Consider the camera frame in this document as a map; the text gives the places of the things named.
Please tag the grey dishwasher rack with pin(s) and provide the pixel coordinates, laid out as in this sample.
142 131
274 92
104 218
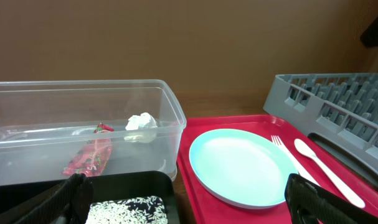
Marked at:
337 110

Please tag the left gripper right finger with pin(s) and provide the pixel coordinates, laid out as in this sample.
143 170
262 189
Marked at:
309 203

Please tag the red snack wrapper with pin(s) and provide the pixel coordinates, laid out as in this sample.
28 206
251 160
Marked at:
91 160

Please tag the clear plastic bin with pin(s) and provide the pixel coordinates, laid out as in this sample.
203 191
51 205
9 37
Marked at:
44 124

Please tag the rice and food scraps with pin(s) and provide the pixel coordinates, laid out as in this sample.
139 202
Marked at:
138 210

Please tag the white tissue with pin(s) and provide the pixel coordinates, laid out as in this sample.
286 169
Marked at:
142 125

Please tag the black waste tray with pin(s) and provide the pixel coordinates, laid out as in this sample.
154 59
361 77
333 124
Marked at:
106 187

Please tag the light blue plate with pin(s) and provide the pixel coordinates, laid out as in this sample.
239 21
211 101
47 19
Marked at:
241 168

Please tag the white plastic spoon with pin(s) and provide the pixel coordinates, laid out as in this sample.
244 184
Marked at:
349 194

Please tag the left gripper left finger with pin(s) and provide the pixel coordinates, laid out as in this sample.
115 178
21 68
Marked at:
71 198

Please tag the white plastic fork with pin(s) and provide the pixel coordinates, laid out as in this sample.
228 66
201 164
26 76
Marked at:
301 170

